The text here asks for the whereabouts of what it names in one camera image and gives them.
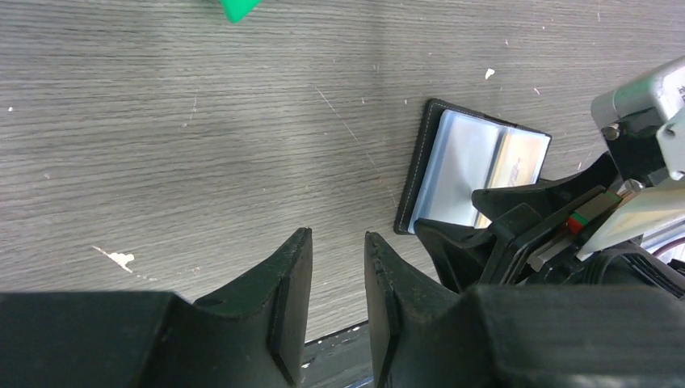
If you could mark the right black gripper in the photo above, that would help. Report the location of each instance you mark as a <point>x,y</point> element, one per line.
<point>569,231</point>

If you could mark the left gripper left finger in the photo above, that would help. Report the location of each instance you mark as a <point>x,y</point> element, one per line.
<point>248,333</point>

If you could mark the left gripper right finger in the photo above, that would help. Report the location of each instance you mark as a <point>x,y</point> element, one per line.
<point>424,335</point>

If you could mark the gold card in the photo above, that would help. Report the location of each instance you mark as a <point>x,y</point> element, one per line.
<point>507,158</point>

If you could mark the black leather card holder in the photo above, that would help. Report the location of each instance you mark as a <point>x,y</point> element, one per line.
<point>458,151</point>

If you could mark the green plastic two-compartment bin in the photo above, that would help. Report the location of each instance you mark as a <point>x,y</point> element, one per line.
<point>236,10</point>

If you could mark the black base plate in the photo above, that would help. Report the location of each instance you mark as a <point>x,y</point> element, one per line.
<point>340,359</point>

